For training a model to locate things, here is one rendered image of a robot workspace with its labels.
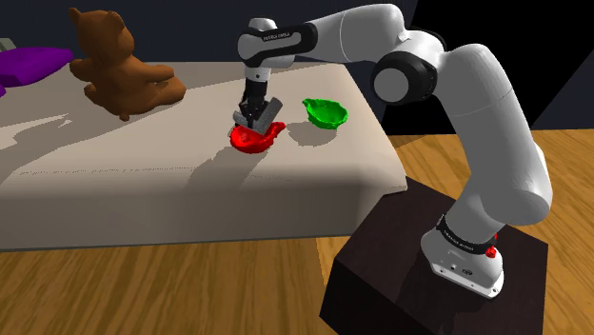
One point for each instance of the dark robot stand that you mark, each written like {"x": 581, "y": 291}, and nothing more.
{"x": 380, "y": 264}

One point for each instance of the beige bed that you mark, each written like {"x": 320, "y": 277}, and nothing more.
{"x": 116, "y": 185}

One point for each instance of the purple pillow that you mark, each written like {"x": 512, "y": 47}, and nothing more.
{"x": 28, "y": 65}

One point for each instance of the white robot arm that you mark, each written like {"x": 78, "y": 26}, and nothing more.
{"x": 487, "y": 116}

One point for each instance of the brown teddy bear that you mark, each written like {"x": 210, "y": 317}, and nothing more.
{"x": 116, "y": 69}

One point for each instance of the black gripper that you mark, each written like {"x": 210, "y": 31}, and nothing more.
{"x": 256, "y": 90}

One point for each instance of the green bowl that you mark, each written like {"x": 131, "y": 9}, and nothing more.
{"x": 326, "y": 116}

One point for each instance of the red bowl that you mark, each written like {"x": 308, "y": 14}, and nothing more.
{"x": 248, "y": 141}

